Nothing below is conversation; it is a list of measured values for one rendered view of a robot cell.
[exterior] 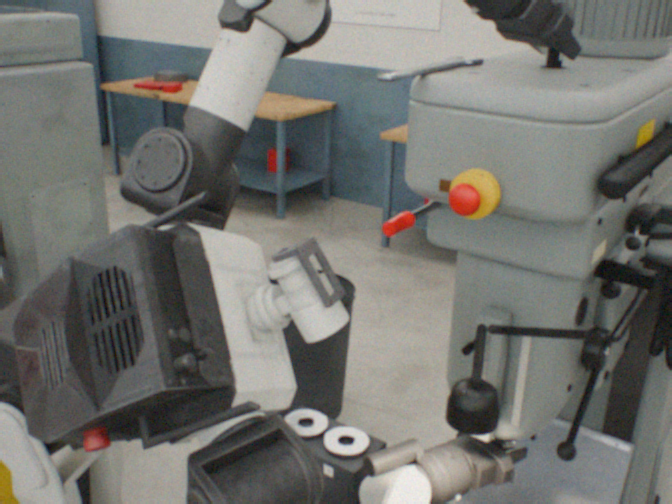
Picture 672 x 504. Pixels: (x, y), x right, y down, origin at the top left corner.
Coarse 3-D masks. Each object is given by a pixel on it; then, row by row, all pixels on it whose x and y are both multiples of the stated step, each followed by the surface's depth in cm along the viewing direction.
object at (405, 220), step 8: (424, 208) 100; (432, 208) 101; (400, 216) 95; (408, 216) 95; (416, 216) 98; (384, 224) 93; (392, 224) 93; (400, 224) 94; (408, 224) 95; (384, 232) 93; (392, 232) 93; (400, 232) 95
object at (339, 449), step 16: (288, 416) 150; (304, 416) 150; (320, 416) 150; (304, 432) 145; (320, 432) 145; (336, 432) 145; (352, 432) 145; (320, 448) 142; (336, 448) 141; (352, 448) 141; (368, 448) 143; (384, 448) 144; (320, 464) 141; (336, 464) 138; (352, 464) 138; (336, 480) 139; (352, 480) 137; (336, 496) 141; (352, 496) 138
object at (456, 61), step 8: (456, 56) 103; (432, 64) 94; (440, 64) 95; (448, 64) 96; (456, 64) 97; (464, 64) 100; (472, 64) 99; (392, 72) 87; (400, 72) 87; (408, 72) 87; (416, 72) 89; (424, 72) 90; (432, 72) 92; (384, 80) 85; (392, 80) 84
